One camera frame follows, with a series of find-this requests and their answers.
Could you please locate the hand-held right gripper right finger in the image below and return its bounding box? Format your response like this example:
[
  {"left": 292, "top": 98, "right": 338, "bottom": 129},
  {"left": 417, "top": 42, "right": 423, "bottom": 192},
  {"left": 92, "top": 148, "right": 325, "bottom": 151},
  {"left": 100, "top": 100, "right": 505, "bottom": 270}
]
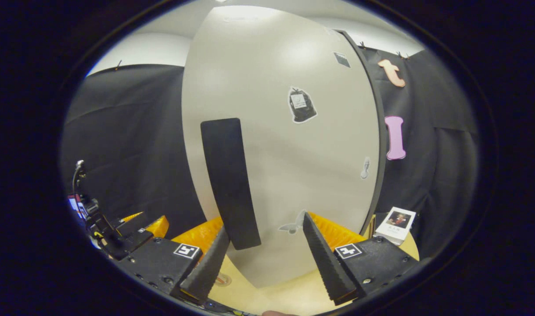
[{"left": 302, "top": 212, "right": 420, "bottom": 306}]

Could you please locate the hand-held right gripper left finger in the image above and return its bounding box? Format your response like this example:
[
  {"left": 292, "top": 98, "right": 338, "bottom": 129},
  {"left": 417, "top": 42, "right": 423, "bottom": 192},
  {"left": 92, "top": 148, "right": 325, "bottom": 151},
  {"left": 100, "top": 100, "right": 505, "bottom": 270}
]
[{"left": 118, "top": 216, "right": 231, "bottom": 306}]

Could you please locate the black backdrop cloth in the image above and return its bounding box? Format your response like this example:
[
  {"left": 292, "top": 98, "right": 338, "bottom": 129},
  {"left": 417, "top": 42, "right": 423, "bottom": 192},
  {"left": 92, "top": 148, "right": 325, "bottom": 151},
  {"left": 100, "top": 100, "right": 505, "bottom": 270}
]
[{"left": 60, "top": 46, "right": 481, "bottom": 259}]

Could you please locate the beige cabinet door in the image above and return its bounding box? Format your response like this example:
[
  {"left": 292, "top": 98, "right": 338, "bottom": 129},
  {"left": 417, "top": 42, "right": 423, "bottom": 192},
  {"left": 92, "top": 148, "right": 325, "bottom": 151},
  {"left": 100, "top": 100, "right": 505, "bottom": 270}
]
[{"left": 182, "top": 5, "right": 384, "bottom": 289}]

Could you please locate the black door handle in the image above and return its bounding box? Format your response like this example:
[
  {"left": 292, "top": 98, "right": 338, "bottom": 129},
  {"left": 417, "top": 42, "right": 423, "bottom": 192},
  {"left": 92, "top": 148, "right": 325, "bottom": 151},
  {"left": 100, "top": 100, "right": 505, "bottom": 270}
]
[{"left": 201, "top": 118, "right": 262, "bottom": 251}]

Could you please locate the white portrait book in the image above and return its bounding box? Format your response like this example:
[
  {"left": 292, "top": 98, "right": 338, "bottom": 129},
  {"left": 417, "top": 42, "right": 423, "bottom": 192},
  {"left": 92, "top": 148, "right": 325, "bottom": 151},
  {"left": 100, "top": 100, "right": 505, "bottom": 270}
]
[{"left": 373, "top": 207, "right": 417, "bottom": 246}]

